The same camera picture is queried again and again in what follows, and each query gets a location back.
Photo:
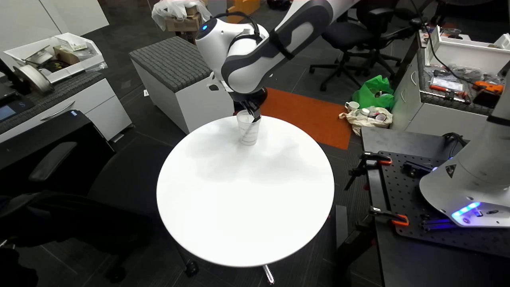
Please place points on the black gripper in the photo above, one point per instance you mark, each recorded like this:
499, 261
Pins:
249, 103

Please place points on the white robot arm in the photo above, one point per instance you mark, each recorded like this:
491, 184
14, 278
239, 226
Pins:
472, 189

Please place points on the orange floor mat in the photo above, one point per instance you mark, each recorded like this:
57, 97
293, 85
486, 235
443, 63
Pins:
319, 119

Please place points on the white grey cabinet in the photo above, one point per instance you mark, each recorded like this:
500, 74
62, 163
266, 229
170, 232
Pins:
180, 85

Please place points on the round white table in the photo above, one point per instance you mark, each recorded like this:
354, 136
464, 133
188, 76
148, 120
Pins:
245, 207

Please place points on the black office chair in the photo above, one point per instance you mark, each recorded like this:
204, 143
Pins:
363, 39

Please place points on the green plastic bag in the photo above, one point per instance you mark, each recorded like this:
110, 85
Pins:
374, 93

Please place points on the orange black clamp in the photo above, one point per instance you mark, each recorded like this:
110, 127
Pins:
395, 219
365, 163

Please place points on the orange black clamp near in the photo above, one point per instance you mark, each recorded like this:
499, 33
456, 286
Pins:
395, 219

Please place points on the white box with clutter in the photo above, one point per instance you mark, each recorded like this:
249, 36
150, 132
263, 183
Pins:
59, 57

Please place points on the black chair foreground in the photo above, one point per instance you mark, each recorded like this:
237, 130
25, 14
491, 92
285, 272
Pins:
64, 181

